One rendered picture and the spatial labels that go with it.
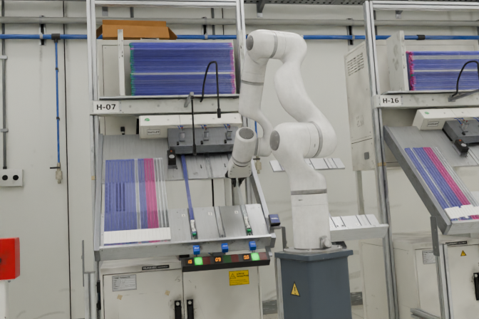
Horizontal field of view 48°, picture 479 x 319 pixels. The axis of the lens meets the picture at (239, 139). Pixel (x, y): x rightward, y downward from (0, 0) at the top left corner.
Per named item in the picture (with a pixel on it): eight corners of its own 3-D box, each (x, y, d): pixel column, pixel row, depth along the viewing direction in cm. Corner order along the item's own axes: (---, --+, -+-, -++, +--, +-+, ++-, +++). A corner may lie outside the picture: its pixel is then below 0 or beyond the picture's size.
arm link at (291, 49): (288, 164, 181) (328, 163, 188) (306, 148, 171) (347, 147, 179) (254, 43, 201) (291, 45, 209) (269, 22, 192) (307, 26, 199)
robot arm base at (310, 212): (354, 249, 174) (350, 191, 176) (307, 255, 164) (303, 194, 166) (317, 246, 190) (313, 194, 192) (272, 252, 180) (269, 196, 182)
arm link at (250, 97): (280, 82, 219) (269, 154, 227) (241, 77, 218) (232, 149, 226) (282, 85, 210) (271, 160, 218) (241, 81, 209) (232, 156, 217)
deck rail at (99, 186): (100, 260, 205) (99, 250, 201) (95, 261, 205) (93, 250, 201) (103, 143, 259) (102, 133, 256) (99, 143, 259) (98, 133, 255)
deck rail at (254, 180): (274, 248, 218) (276, 237, 215) (269, 248, 218) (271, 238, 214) (242, 138, 273) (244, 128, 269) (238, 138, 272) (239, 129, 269)
